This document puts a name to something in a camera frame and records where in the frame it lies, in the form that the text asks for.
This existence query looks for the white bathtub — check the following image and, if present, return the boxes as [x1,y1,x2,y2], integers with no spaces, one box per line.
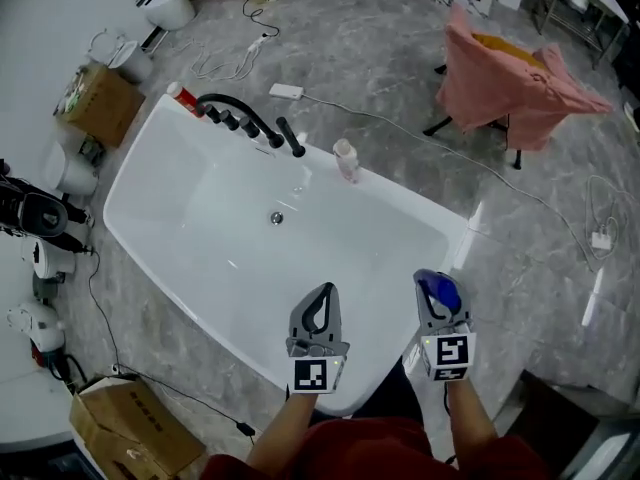
[102,92,469,417]

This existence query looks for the white toilet open seat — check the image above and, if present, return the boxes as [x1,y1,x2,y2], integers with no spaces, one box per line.
[88,27,155,85]

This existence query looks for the yellow chair black legs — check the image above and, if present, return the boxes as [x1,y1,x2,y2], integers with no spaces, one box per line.
[422,31,547,172]

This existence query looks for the pink bottle white cap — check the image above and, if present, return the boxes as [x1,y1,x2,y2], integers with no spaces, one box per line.
[332,138,362,185]

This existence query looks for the long white cable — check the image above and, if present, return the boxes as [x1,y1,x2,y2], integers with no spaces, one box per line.
[299,92,631,275]

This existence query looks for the dark cabinet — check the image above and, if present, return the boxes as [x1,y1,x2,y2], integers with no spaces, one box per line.
[493,367,640,480]

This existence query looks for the cardboard box with clutter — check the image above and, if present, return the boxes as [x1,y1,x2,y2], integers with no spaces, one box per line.
[53,62,147,149]

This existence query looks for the red bottle white cap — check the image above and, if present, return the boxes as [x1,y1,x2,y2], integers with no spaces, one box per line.
[165,80,202,118]

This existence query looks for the black shower wand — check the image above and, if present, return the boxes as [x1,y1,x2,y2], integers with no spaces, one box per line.
[275,116,308,159]

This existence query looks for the pink cloth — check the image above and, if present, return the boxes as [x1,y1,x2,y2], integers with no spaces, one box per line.
[435,2,615,153]

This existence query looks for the tangled white cable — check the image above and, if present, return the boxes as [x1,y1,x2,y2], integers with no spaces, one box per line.
[191,37,262,83]

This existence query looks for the white toilet black controls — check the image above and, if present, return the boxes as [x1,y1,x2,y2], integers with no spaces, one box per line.
[134,0,197,33]

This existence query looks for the person's right forearm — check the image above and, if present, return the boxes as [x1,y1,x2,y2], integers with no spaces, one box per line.
[443,379,502,465]

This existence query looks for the black cable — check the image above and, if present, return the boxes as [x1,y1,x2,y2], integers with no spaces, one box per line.
[87,246,257,437]

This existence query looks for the dark blue rounded object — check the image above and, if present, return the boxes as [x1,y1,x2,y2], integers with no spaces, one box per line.
[418,268,462,314]

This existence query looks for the dark trousers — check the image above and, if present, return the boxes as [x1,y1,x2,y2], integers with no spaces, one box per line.
[349,357,427,425]

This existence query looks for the person's left forearm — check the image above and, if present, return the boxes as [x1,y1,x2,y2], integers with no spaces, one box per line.
[246,391,318,475]

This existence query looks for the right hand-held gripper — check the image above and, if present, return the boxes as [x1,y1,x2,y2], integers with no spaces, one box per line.
[413,269,477,383]

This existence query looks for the cardboard box black print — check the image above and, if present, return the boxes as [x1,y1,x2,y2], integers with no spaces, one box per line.
[68,374,207,480]

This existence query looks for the red shirt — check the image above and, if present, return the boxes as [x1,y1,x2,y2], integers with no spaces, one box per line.
[199,416,552,480]

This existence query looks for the flat white box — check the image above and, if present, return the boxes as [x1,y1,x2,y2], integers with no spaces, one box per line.
[268,82,305,102]

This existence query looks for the black bathtub faucet set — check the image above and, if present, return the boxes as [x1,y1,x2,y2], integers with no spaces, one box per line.
[195,92,285,150]

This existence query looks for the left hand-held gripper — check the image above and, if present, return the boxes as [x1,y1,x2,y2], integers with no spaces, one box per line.
[285,282,350,396]

